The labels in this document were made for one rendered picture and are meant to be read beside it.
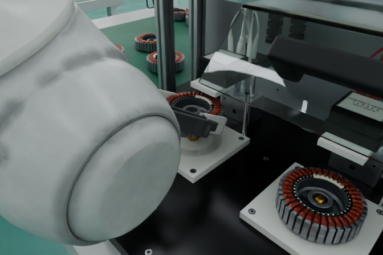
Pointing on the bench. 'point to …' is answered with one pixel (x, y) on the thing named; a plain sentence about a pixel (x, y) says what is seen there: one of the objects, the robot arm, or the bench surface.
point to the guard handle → (325, 65)
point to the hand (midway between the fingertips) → (191, 111)
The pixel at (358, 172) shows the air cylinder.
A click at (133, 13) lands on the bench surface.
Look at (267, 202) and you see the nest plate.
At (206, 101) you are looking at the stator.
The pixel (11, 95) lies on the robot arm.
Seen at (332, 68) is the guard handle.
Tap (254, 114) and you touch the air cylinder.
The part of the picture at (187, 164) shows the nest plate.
